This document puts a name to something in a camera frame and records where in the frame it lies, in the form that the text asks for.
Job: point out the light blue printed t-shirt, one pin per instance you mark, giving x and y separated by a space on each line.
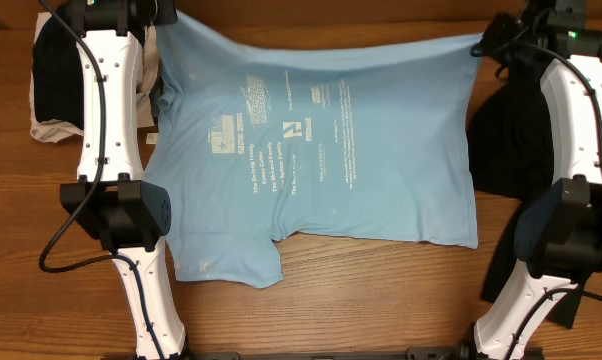
257 144

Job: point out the dark navy folded garment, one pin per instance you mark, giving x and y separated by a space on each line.
56 80

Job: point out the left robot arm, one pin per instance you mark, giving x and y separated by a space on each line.
110 199

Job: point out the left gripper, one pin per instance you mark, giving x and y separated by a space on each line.
164 11

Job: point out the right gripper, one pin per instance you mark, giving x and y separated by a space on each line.
497 32

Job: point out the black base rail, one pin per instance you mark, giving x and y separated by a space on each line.
415 353

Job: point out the beige folded garment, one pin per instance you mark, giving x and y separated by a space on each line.
51 132

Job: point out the black shirt on right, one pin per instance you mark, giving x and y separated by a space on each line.
511 155

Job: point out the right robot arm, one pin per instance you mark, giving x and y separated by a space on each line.
558 237

